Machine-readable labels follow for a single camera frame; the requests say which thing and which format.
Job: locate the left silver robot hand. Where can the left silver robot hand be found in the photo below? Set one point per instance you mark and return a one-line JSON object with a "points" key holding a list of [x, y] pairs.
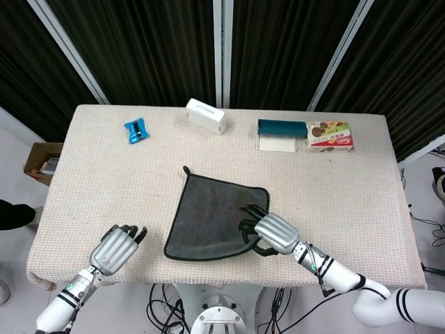
{"points": [[114, 250]]}

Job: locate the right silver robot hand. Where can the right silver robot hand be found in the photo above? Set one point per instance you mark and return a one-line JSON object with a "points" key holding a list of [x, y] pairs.
{"points": [[274, 231]]}

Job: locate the dark grey cloth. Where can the dark grey cloth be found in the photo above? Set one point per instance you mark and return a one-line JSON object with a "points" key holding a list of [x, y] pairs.
{"points": [[213, 222]]}

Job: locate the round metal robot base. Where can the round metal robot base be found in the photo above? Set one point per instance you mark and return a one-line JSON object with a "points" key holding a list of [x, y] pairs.
{"points": [[219, 315]]}

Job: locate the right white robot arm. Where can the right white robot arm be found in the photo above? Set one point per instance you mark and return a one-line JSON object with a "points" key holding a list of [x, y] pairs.
{"points": [[365, 288]]}

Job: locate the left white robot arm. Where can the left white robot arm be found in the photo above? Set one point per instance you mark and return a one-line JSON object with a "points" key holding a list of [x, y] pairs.
{"points": [[66, 302]]}

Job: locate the beige woven tablecloth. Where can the beige woven tablecloth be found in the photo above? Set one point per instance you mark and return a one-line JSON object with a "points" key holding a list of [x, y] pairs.
{"points": [[139, 181]]}

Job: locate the teal and white open box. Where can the teal and white open box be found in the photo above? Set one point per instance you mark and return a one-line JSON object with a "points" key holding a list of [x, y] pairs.
{"points": [[281, 135]]}

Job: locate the black shoe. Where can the black shoe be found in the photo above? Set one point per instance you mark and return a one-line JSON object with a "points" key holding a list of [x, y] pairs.
{"points": [[16, 215]]}

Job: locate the cookie box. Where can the cookie box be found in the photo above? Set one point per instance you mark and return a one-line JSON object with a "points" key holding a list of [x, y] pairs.
{"points": [[329, 136]]}

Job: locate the brown cardboard box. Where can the brown cardboard box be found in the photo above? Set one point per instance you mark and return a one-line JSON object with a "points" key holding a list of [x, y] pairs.
{"points": [[42, 163]]}

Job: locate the blue snack packet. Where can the blue snack packet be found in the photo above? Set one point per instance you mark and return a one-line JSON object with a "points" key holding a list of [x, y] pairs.
{"points": [[136, 131]]}

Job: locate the white rectangular box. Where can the white rectangular box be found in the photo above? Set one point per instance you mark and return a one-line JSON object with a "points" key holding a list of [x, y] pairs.
{"points": [[206, 116]]}

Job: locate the black device on floor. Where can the black device on floor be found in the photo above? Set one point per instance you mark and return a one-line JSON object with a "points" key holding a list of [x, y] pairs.
{"points": [[438, 180]]}

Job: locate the white metal frame post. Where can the white metal frame post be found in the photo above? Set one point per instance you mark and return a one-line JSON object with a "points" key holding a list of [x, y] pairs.
{"points": [[339, 54], [67, 52], [222, 52]]}

